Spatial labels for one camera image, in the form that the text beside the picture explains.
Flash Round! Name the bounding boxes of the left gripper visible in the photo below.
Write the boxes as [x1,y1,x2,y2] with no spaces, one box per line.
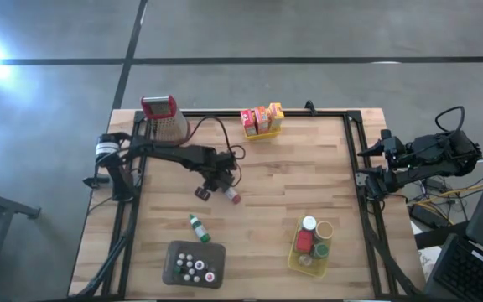
[201,151,239,193]

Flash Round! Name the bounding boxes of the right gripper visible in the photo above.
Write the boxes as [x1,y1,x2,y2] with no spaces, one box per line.
[356,140,413,185]

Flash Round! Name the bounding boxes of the green food colouring bottle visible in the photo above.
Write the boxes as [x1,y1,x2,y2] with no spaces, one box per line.
[188,213,212,245]

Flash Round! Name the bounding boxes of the red Froot Loops cereal box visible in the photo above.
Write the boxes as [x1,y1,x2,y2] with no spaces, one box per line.
[240,108,257,136]

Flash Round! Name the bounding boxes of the orange Mini Wheats cereal box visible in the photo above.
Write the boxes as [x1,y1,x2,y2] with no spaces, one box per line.
[253,105,270,134]

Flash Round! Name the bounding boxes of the yellow Corn Pops cereal box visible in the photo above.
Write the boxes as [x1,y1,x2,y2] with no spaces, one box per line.
[267,102,285,130]

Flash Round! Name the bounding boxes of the red smoked paprika tin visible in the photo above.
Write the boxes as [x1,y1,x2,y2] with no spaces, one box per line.
[294,229,314,255]

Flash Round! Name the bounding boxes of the yellow plastic basket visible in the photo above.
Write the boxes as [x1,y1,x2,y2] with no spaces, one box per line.
[243,125,283,143]

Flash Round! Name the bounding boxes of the grey translucent plastic bin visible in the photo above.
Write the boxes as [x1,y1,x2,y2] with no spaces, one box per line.
[161,239,227,289]

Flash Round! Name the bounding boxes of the black power brick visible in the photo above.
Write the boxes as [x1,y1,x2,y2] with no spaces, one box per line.
[408,203,444,230]

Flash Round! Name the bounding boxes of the white paper sheet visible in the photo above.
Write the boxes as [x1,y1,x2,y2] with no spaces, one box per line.
[417,247,440,279]

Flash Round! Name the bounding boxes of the yellow translucent plastic bin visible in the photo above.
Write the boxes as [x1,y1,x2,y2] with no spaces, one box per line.
[287,215,334,279]

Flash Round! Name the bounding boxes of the black laptop keyboard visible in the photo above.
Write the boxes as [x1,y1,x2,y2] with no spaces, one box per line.
[423,232,483,302]

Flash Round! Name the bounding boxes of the black floor stand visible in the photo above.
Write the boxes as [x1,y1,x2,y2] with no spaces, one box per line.
[0,183,42,302]

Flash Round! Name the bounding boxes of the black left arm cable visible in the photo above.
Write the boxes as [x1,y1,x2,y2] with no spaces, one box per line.
[184,115,247,188]

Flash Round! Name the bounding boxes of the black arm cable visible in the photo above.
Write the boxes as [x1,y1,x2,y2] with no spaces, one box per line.
[184,115,247,188]
[434,105,466,135]

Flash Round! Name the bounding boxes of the metal box grater red handle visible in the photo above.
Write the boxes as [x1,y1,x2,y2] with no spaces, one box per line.
[140,94,192,146]

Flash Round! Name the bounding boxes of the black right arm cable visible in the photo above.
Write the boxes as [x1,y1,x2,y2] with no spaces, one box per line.
[434,105,466,135]

